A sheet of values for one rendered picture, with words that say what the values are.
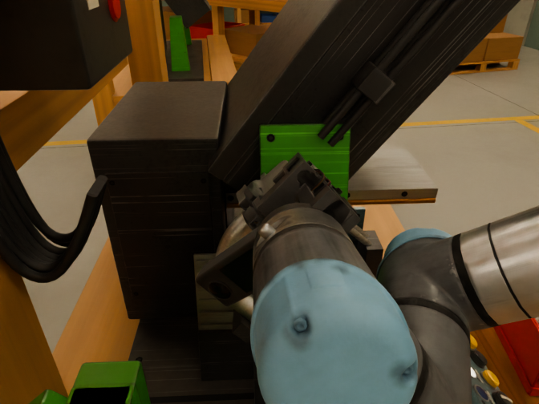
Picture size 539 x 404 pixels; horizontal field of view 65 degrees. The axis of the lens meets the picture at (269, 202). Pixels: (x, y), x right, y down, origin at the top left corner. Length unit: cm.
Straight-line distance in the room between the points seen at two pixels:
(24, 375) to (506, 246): 48
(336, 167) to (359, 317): 38
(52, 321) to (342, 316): 210
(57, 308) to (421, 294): 208
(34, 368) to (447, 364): 44
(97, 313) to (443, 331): 68
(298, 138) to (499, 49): 648
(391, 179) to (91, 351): 58
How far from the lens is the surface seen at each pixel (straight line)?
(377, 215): 107
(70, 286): 240
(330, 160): 55
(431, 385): 26
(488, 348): 98
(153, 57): 129
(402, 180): 74
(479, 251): 34
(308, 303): 19
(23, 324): 54
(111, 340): 82
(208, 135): 60
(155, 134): 62
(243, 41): 361
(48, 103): 82
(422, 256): 36
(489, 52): 687
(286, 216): 30
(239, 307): 57
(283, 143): 54
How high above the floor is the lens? 146
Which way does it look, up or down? 31 degrees down
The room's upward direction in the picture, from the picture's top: straight up
